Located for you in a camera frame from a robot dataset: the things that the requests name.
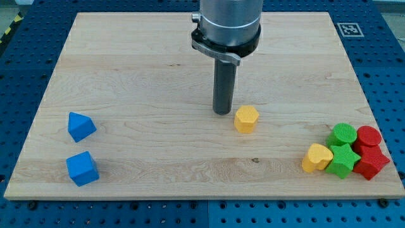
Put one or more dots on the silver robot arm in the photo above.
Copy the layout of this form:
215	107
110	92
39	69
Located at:
227	31

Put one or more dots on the blue cube block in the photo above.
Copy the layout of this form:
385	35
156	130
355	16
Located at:
82	169

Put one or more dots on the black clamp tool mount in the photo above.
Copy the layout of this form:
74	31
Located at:
231	54

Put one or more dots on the yellow heart block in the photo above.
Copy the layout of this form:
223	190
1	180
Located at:
317	157

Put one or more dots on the wooden board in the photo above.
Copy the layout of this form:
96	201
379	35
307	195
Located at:
150	95

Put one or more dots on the yellow hexagon block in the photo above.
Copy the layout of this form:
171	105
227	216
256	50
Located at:
246	119

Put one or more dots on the red star block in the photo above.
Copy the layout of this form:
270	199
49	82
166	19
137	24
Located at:
371	163

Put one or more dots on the blue triangle block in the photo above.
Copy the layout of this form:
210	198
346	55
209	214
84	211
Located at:
80	126

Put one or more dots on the green circle block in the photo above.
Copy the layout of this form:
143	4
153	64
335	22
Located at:
342	133

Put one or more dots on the red circle block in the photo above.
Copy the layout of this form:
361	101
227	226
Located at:
366	136

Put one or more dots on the green star block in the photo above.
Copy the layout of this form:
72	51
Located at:
343	162

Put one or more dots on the white fiducial marker tag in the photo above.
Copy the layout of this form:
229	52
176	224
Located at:
350	29

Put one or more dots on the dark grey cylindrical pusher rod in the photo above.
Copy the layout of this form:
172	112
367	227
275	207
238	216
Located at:
223	89

